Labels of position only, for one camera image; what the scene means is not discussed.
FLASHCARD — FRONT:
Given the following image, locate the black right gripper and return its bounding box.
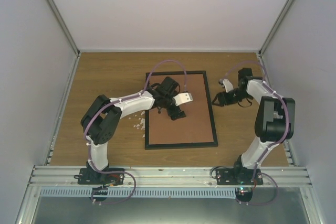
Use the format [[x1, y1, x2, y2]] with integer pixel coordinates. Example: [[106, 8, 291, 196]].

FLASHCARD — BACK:
[[212, 88, 250, 107]]

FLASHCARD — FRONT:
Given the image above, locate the brown backing board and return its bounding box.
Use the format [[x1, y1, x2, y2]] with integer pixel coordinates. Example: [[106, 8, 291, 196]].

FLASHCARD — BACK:
[[148, 73, 215, 145]]

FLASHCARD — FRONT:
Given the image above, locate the black picture frame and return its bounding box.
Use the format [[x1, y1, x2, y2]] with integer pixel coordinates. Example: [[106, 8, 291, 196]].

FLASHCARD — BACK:
[[144, 70, 219, 150]]

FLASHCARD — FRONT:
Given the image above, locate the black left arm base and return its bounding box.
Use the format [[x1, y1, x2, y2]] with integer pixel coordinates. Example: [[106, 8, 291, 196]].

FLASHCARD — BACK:
[[74, 165, 125, 186]]

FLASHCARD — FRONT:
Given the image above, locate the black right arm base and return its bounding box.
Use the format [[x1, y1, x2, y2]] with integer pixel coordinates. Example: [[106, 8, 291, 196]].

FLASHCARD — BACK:
[[209, 166, 264, 186]]

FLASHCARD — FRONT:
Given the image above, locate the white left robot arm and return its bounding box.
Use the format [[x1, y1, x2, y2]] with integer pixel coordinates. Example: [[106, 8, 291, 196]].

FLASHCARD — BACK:
[[80, 77, 193, 184]]

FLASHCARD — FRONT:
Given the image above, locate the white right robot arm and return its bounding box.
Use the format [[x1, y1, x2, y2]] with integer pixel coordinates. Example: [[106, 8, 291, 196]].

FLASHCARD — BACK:
[[212, 68, 296, 185]]

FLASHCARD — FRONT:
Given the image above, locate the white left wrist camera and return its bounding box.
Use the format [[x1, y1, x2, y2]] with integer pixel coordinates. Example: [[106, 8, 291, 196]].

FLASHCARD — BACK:
[[173, 92, 193, 106]]

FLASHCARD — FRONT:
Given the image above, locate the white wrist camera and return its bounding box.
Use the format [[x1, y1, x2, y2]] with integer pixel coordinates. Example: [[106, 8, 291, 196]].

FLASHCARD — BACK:
[[173, 92, 193, 106], [218, 79, 234, 93]]

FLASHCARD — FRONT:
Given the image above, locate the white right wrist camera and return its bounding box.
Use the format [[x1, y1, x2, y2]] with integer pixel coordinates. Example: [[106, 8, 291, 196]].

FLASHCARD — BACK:
[[218, 79, 234, 93]]

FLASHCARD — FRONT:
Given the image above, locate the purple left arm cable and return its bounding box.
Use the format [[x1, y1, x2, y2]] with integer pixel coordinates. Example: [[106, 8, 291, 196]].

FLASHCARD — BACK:
[[83, 60, 187, 205]]

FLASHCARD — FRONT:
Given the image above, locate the aluminium enclosure frame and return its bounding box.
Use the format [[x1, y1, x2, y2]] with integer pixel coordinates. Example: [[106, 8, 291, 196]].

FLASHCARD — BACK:
[[15, 0, 336, 224]]

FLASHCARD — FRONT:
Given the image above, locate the aluminium mounting rail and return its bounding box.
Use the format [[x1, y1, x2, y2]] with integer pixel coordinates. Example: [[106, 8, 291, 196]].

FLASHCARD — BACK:
[[28, 166, 312, 188]]

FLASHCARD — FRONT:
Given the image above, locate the grey slotted cable duct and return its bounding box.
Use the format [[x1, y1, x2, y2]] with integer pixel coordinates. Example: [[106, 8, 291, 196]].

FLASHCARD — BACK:
[[40, 187, 236, 199]]

